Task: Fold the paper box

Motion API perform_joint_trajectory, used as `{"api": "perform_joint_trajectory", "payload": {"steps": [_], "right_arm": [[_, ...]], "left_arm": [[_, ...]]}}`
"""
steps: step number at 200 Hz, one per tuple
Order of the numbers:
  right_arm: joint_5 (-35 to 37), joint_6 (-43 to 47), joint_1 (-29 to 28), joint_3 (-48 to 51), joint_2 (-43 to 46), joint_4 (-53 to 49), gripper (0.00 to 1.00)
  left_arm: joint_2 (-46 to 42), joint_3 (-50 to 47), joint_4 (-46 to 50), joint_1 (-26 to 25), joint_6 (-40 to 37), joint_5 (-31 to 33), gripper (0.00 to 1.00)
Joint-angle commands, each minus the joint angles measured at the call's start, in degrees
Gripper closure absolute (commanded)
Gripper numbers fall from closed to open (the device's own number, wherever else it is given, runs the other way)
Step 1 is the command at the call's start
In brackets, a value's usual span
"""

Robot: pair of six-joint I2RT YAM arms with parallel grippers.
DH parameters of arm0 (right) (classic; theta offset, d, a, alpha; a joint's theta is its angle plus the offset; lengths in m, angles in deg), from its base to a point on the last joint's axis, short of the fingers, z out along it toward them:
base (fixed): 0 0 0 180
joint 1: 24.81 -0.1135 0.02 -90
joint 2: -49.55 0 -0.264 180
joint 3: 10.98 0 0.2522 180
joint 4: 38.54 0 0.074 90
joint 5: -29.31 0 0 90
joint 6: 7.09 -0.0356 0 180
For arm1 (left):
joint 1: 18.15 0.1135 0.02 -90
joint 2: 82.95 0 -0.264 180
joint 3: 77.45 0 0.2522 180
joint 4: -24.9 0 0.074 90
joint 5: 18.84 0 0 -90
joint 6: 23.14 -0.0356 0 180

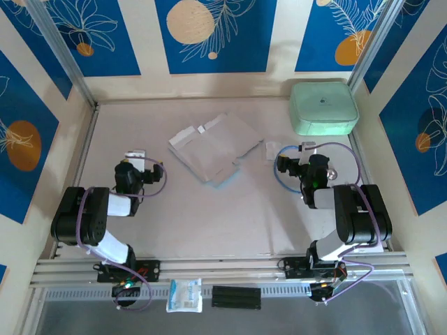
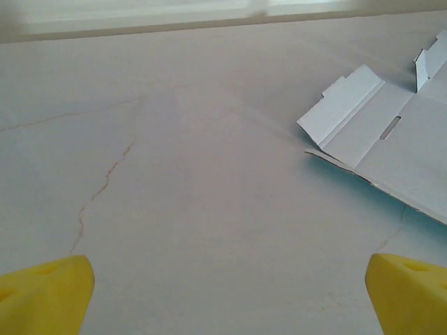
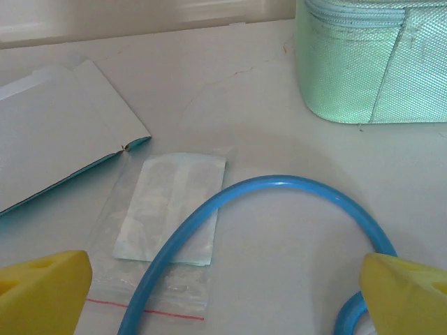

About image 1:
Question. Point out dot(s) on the blue white paper box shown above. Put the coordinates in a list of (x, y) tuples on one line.
[(213, 150)]

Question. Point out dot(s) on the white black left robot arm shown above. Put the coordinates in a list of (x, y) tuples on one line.
[(87, 216)]

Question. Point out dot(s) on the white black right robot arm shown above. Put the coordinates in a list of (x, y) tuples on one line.
[(363, 216)]

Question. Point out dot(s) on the small white paper piece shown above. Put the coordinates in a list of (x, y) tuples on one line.
[(271, 151)]

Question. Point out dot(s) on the mint green zipper case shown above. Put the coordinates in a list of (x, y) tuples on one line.
[(323, 108)]

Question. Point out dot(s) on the black controller board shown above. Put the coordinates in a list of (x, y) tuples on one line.
[(127, 295), (321, 293)]

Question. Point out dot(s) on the white wipes packet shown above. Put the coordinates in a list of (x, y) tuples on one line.
[(184, 295)]

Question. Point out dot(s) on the black ribbed block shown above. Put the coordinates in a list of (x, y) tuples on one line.
[(236, 297)]

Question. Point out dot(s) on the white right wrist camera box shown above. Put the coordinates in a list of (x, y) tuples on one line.
[(308, 146)]

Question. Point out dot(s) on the aluminium side rail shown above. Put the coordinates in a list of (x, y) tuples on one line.
[(86, 139), (355, 144)]

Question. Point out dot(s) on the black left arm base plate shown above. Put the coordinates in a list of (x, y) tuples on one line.
[(150, 270)]

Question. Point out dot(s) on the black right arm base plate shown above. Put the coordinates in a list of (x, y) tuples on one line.
[(293, 268)]

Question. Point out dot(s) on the aluminium frame post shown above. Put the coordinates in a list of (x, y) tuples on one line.
[(67, 59), (372, 45)]

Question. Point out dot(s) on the aluminium front frame rail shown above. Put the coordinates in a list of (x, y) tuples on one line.
[(223, 268)]

